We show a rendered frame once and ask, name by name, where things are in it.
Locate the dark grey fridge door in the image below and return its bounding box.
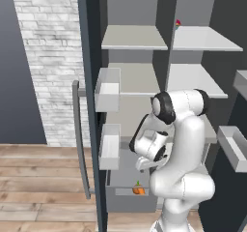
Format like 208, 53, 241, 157
75, 0, 109, 232
197, 70, 247, 232

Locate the grey door bin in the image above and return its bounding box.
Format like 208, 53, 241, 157
98, 123, 122, 171
94, 67, 122, 113
233, 70, 247, 102
216, 125, 247, 174

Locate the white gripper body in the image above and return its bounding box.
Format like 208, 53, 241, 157
134, 157, 161, 173

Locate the grey fridge shelf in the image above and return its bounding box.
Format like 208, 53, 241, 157
100, 24, 169, 51
202, 114, 219, 145
105, 96, 156, 139
172, 25, 244, 53
107, 62, 162, 97
166, 63, 229, 100

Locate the grey fridge door handle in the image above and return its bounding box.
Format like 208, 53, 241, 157
71, 79, 96, 200

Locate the orange carrot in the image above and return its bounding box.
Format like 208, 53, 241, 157
132, 180, 147, 196

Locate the dark grey open fridge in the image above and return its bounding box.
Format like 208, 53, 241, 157
75, 0, 247, 232

